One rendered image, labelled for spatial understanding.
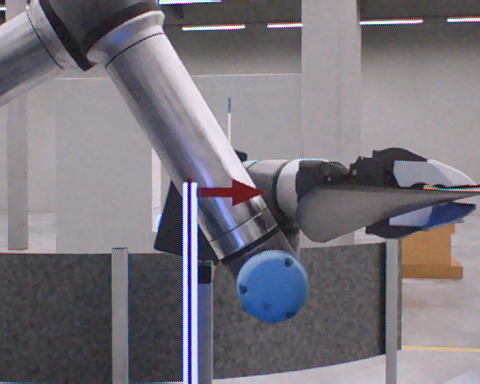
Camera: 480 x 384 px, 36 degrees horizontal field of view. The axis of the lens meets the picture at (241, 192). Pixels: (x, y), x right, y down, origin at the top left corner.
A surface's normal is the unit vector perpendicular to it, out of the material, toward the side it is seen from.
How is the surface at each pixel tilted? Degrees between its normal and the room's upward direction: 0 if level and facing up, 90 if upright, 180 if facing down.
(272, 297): 90
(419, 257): 90
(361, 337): 90
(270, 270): 90
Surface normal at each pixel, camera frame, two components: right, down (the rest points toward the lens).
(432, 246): -0.20, 0.03
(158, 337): 0.17, 0.03
